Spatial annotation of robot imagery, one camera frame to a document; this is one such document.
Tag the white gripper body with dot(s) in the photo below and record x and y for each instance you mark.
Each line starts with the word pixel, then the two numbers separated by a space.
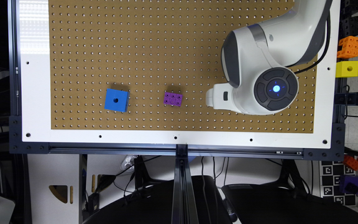
pixel 220 97

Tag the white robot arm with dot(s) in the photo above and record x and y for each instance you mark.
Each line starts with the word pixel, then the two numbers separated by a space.
pixel 256 60

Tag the blue cube block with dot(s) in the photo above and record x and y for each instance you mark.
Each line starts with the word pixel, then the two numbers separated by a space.
pixel 116 100

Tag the yellow cube block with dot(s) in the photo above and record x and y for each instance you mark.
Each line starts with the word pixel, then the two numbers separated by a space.
pixel 347 69

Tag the orange block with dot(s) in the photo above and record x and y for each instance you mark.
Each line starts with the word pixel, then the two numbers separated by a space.
pixel 349 47

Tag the black block stack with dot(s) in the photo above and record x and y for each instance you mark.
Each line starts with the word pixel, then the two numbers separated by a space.
pixel 348 23

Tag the dark purple block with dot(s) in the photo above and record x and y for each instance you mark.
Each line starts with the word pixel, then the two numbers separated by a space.
pixel 348 184

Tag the brown pegboard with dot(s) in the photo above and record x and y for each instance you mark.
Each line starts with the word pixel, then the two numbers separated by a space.
pixel 149 47

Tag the black chair right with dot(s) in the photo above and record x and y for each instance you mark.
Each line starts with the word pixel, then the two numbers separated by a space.
pixel 261 204

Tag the black chair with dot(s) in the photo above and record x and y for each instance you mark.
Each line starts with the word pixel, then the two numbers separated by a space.
pixel 261 204
pixel 157 207

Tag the black chair left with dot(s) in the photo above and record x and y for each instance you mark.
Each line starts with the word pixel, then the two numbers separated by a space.
pixel 157 207

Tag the fiducial marker sheet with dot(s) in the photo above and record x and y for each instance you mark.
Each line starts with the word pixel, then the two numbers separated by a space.
pixel 330 174

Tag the white cabinet panel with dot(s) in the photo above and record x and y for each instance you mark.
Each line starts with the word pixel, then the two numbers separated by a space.
pixel 55 188

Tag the black aluminium frame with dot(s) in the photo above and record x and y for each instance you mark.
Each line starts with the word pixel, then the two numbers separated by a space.
pixel 183 186

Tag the white board frame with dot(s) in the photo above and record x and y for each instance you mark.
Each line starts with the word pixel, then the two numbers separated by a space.
pixel 137 72

